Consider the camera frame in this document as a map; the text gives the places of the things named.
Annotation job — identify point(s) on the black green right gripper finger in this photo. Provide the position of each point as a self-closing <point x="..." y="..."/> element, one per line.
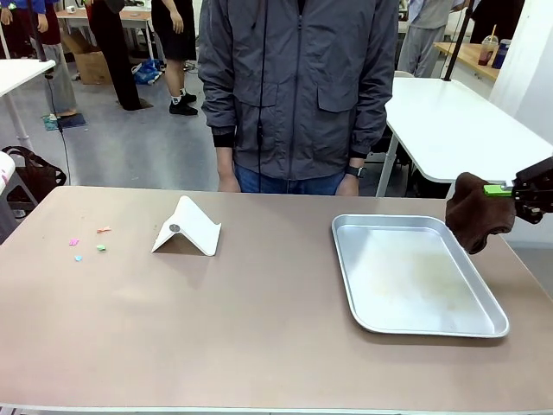
<point x="494" y="190"/>
<point x="529" y="212"/>

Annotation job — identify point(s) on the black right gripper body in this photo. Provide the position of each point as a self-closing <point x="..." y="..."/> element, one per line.
<point x="535" y="177"/>

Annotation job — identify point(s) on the dark brown cloth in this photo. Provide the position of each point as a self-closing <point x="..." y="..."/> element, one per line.
<point x="471" y="216"/>

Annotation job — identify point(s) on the person's left forearm grey sleeve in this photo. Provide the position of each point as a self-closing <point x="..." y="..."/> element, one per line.
<point x="367" y="125"/>

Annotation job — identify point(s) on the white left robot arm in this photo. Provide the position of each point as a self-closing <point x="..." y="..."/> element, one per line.
<point x="5" y="166"/>

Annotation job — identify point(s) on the person's right forearm grey sleeve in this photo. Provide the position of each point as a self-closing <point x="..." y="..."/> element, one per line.
<point x="220" y="121"/>

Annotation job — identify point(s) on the person's left hand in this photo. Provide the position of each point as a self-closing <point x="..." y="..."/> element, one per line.
<point x="349" y="186"/>

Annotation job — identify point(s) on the person's right hand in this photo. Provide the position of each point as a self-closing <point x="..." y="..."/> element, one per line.
<point x="228" y="180"/>

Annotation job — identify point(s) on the white table with white legs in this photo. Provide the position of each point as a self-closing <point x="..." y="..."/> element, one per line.
<point x="449" y="129"/>
<point x="17" y="71"/>

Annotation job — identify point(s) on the silver metal tray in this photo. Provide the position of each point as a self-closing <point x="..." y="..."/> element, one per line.
<point x="415" y="276"/>

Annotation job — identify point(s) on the blue bottle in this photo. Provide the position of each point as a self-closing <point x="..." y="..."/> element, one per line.
<point x="501" y="54"/>

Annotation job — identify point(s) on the plastic drink cup with straw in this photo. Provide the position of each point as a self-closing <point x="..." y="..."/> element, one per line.
<point x="487" y="49"/>

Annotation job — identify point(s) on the wooden top table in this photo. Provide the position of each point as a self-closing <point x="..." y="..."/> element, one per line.
<point x="466" y="56"/>

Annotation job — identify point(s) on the black wrist watch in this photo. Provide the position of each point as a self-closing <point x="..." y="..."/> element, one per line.
<point x="357" y="171"/>

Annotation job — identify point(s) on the black pole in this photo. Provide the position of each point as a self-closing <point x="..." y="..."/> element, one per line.
<point x="36" y="30"/>
<point x="455" y="43"/>

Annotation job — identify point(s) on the person in black clothes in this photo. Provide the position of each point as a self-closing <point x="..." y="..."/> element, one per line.
<point x="497" y="17"/>

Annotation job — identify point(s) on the person in light grey clothes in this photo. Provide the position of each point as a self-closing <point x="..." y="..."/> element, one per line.
<point x="425" y="39"/>

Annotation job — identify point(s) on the person in grey jacket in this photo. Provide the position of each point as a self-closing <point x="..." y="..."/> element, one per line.
<point x="298" y="86"/>

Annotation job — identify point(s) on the white folded stand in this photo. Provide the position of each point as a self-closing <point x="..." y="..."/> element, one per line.
<point x="190" y="229"/>

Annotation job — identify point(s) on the person in black shorts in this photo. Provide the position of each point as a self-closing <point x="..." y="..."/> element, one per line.
<point x="175" y="39"/>

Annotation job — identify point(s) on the blue plastic bag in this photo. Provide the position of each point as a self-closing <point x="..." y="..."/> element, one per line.
<point x="147" y="71"/>

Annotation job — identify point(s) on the orange paper scrap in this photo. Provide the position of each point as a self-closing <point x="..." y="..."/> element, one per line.
<point x="103" y="229"/>

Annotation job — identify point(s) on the person in black dress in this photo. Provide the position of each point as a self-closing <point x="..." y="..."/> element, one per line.
<point x="114" y="47"/>

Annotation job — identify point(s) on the brown cardboard box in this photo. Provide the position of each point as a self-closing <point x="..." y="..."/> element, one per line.
<point x="90" y="62"/>

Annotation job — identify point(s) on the person in grey trousers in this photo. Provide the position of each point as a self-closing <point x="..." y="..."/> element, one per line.
<point x="58" y="65"/>

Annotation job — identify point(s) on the black bag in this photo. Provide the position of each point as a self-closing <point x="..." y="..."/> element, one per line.
<point x="36" y="177"/>

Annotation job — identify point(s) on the person in blue shirt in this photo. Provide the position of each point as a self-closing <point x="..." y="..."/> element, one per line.
<point x="17" y="26"/>

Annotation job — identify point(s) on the wooden desk with white frame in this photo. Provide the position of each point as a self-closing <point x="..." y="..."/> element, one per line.
<point x="129" y="17"/>

